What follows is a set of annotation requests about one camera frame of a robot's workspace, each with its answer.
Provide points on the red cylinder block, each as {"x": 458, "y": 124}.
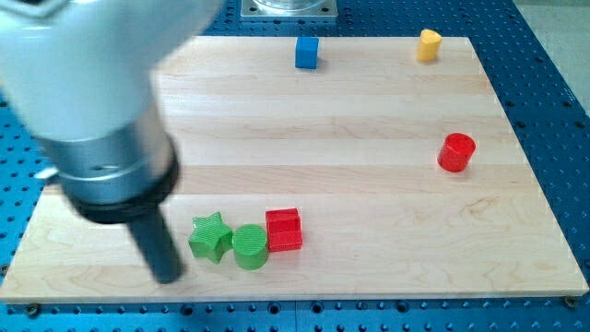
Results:
{"x": 456, "y": 152}

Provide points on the wooden board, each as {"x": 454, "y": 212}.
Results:
{"x": 352, "y": 145}

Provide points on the green star block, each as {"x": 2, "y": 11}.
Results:
{"x": 211, "y": 238}

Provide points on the red cube block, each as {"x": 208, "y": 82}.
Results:
{"x": 283, "y": 228}

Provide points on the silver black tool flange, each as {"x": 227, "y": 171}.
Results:
{"x": 127, "y": 172}

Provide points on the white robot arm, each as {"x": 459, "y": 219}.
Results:
{"x": 79, "y": 76}

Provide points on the green cylinder block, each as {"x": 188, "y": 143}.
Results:
{"x": 249, "y": 244}

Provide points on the yellow block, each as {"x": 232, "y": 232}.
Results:
{"x": 429, "y": 45}

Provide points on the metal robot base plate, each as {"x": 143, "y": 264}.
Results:
{"x": 289, "y": 8}

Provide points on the blue cube block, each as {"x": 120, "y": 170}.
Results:
{"x": 306, "y": 52}

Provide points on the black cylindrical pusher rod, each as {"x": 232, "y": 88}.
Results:
{"x": 153, "y": 240}

